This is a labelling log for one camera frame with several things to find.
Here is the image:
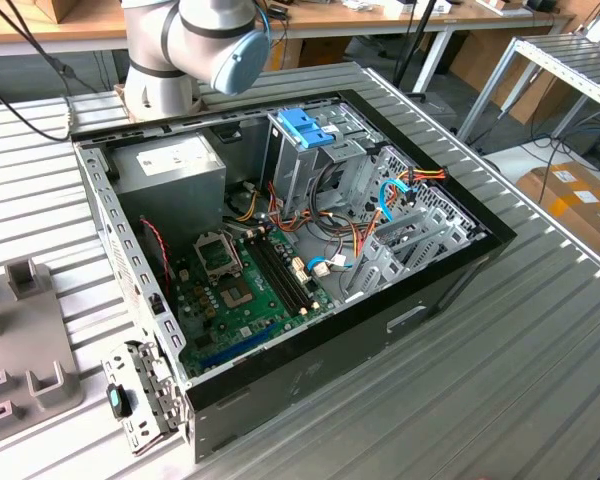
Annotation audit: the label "long wooden desk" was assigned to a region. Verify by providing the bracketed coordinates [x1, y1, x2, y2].
[0, 0, 579, 96]

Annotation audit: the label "cardboard box with labels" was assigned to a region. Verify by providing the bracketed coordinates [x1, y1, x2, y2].
[517, 162, 600, 261]

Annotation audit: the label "metal socket cover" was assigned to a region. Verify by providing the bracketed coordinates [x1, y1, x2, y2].
[193, 230, 245, 277]

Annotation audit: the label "RAM slot white clips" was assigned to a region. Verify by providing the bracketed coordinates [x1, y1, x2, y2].
[260, 225, 321, 309]
[247, 229, 309, 315]

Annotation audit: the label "blue data wire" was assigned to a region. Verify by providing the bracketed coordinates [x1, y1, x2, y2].
[307, 175, 417, 274]

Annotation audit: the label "grey power supply unit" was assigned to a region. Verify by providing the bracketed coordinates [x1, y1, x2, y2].
[108, 132, 227, 251]

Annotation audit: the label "green motherboard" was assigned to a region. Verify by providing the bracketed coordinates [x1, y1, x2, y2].
[172, 224, 339, 379]

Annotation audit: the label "blue expansion slot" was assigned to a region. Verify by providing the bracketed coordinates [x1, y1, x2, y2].
[199, 322, 277, 370]

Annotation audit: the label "blue plastic drive latch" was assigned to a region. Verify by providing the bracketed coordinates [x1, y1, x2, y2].
[277, 108, 342, 150]

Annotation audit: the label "yellow wire pair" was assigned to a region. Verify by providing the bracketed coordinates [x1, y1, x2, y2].
[227, 182, 259, 224]

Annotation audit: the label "grey metal disk bay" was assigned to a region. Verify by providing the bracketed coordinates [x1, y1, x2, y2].
[340, 202, 486, 304]

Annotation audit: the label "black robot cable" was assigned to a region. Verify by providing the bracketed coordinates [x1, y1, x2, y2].
[0, 0, 101, 144]

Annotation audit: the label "plain cardboard box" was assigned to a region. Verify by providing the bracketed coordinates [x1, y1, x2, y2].
[271, 37, 352, 70]

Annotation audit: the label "black teal retainer latch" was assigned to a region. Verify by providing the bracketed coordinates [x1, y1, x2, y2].
[105, 382, 134, 419]

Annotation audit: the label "RAM slot black clips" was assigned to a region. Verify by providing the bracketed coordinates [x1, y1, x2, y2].
[256, 232, 313, 311]
[243, 235, 300, 318]

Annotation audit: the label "grey metal drive cage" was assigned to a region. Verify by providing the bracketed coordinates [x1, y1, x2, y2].
[259, 97, 381, 216]

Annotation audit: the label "aluminium slat table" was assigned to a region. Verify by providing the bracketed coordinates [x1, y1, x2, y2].
[457, 34, 600, 146]

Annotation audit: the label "metal expansion card retainer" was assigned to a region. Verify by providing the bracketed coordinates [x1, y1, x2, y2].
[101, 338, 191, 457]

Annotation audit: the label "CPU socket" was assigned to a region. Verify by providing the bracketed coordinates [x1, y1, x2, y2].
[218, 279, 256, 309]

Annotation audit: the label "red black twisted wire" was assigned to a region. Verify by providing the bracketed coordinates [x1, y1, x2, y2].
[139, 215, 176, 296]

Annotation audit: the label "grey parts rack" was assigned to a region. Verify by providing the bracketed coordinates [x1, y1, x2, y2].
[0, 257, 87, 449]

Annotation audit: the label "small brown box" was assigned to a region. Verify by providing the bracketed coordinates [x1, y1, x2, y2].
[33, 0, 81, 25]

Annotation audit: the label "black open PC case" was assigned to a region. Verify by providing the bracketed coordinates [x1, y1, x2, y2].
[69, 88, 519, 464]

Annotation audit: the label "black tripod stand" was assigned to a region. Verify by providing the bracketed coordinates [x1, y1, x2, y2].
[392, 0, 439, 94]

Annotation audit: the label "orange yellow red power wire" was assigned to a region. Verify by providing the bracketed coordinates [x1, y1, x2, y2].
[398, 167, 449, 207]

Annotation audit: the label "multicolour wire bundle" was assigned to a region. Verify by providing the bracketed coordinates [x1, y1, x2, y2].
[267, 182, 381, 256]

